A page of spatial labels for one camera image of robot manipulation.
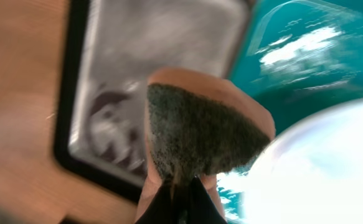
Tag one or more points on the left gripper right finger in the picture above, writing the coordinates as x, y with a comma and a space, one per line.
197, 207

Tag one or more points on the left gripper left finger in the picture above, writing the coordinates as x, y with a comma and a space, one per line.
155, 204

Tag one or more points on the pink green scrub sponge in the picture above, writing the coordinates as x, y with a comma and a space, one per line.
198, 125

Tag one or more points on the light blue plate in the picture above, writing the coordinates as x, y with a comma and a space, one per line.
312, 172

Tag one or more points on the black water basin tray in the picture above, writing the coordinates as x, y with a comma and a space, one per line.
111, 47

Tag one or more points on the teal plastic tray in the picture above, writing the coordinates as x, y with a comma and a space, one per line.
299, 58

